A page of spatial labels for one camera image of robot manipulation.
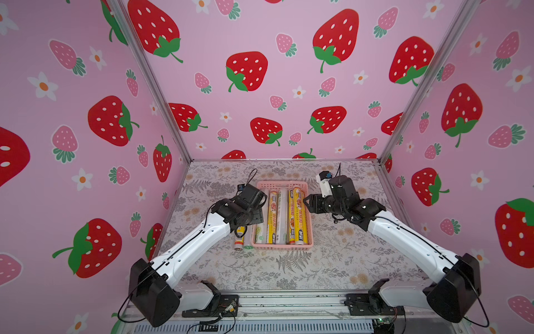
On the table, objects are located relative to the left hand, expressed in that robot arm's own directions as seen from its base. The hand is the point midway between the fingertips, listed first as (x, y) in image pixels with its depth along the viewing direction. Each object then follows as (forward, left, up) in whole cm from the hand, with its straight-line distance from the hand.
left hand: (256, 214), depth 80 cm
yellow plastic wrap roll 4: (+5, -19, -10) cm, 22 cm away
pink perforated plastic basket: (+25, -14, -11) cm, 31 cm away
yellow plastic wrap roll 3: (+6, -15, -12) cm, 20 cm away
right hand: (+6, -24, +5) cm, 25 cm away
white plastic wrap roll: (-4, +4, -13) cm, 14 cm away
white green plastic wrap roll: (-1, -2, -12) cm, 12 cm away
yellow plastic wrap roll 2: (+10, -6, -12) cm, 17 cm away
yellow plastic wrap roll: (-5, +8, -14) cm, 17 cm away
